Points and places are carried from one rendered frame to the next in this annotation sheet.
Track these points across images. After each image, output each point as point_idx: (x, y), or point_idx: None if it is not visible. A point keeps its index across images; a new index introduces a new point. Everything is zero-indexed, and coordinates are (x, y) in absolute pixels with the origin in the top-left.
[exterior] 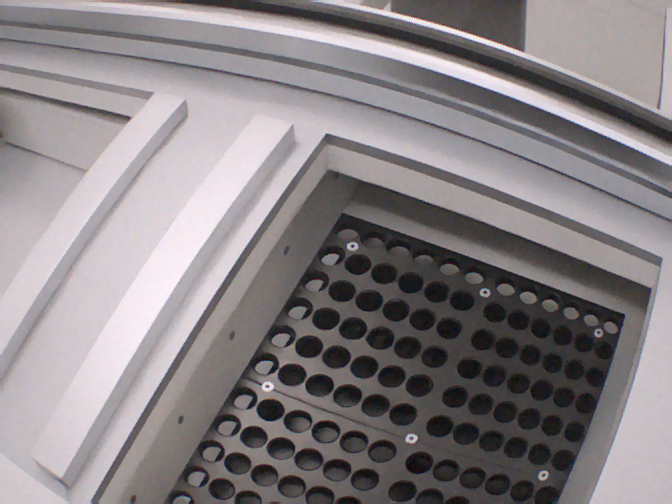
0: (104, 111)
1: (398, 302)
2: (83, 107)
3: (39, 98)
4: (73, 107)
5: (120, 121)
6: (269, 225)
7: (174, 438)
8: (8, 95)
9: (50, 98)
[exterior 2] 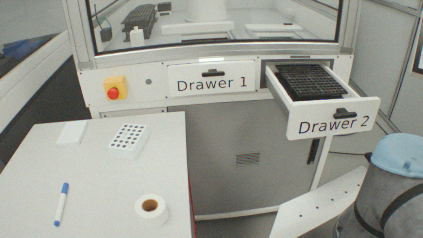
0: (288, 62)
1: None
2: (293, 62)
3: (306, 62)
4: (295, 62)
5: (282, 62)
6: None
7: None
8: (316, 61)
9: (304, 62)
